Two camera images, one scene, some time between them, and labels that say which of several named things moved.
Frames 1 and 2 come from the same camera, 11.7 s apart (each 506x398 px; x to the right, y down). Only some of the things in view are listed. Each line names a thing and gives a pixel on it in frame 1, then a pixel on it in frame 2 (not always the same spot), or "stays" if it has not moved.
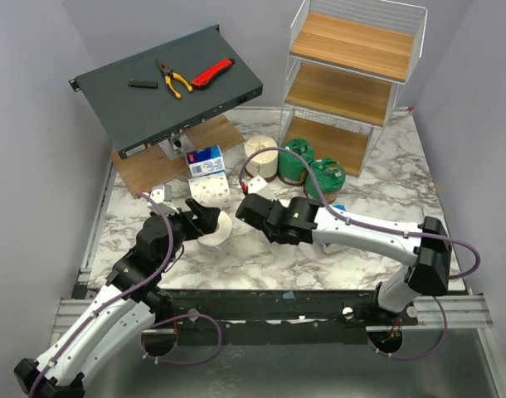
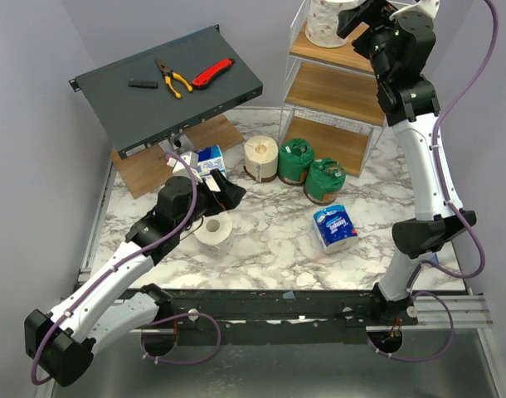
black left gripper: (209, 219) -> (229, 196)
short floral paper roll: (217, 244) stays
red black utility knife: (202, 80) stays
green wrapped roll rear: (292, 168) stays
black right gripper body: (248, 211) -> (362, 21)
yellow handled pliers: (168, 75) stays
